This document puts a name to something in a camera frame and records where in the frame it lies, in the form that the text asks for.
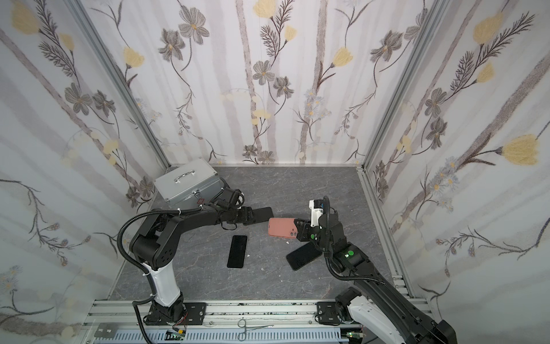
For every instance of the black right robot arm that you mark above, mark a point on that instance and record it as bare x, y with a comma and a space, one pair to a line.
379, 307

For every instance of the black phone with silver edge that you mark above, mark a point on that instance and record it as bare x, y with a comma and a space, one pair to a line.
237, 252

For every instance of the pink phone case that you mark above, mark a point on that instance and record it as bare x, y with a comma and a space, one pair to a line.
282, 227

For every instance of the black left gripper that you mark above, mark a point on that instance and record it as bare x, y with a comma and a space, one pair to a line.
248, 215

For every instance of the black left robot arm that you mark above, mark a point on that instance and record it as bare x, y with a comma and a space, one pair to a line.
226, 199

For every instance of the black phone lying far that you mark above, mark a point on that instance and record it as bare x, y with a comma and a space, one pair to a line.
262, 215

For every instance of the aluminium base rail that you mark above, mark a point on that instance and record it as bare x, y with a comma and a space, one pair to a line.
216, 314

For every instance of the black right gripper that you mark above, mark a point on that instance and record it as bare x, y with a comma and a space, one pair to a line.
306, 231

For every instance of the silver aluminium case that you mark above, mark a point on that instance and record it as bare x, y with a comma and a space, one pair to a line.
190, 185

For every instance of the steel forceps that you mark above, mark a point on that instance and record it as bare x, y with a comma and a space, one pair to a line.
245, 329

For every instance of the white slotted cable duct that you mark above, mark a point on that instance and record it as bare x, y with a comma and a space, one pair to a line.
266, 335

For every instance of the black phone lying right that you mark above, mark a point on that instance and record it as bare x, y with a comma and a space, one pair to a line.
303, 256

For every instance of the black phone lying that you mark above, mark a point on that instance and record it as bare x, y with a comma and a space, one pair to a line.
262, 215
303, 256

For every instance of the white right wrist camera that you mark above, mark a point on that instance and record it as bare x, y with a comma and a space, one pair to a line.
317, 210

